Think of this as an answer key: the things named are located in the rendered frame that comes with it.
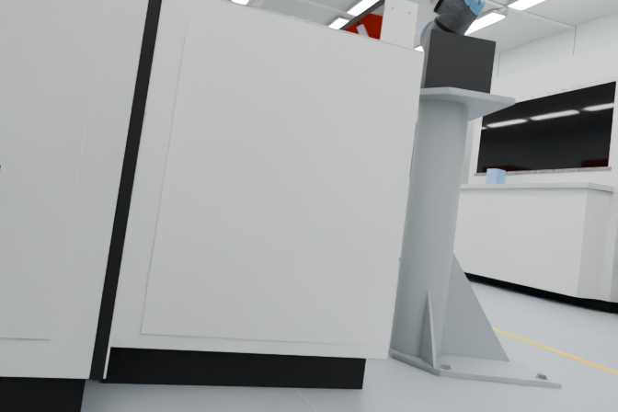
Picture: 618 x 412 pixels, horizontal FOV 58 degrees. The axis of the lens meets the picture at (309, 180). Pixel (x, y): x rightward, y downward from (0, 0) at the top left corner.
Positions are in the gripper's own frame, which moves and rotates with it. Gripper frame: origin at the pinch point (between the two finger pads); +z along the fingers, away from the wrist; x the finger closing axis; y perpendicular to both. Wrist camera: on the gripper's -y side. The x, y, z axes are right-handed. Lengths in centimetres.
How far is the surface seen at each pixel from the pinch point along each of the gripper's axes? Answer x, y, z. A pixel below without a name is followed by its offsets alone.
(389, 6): 51, -14, 7
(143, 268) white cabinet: 31, 33, 75
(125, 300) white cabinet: 30, 35, 82
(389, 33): 51, -15, 13
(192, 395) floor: 41, 23, 99
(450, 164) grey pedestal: 49, -58, 40
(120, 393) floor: 33, 35, 99
